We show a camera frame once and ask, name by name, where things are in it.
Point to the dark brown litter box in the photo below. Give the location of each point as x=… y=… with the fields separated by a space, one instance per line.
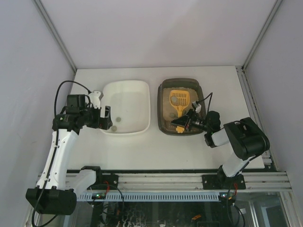
x=164 y=107

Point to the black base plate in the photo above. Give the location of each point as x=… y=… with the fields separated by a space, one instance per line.
x=221 y=182
x=105 y=180

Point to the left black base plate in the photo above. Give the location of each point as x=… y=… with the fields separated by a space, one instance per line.
x=105 y=180

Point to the aluminium front rail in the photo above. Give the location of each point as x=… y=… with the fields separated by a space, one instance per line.
x=153 y=182

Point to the white plastic tray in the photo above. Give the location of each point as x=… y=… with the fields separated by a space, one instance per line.
x=129 y=100

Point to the grey slotted cable duct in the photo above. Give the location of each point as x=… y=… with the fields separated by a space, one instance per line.
x=149 y=196

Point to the yellow litter scoop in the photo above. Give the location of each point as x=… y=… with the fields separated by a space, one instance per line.
x=183 y=100

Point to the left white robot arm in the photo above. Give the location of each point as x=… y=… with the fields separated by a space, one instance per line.
x=52 y=194

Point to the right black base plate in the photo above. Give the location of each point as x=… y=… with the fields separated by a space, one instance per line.
x=221 y=182

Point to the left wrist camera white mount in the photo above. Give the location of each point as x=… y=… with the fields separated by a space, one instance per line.
x=95 y=98

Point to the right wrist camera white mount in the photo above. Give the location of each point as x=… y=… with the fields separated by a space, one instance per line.
x=196 y=106

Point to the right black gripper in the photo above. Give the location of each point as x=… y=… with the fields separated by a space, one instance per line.
x=187 y=120

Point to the right aluminium side rail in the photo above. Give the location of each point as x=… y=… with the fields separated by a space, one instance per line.
x=268 y=159

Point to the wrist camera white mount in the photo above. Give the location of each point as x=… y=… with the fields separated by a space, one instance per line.
x=196 y=106
x=95 y=98

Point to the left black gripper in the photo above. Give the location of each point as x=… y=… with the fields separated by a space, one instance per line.
x=102 y=118

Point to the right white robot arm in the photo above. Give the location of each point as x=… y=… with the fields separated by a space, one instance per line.
x=247 y=140

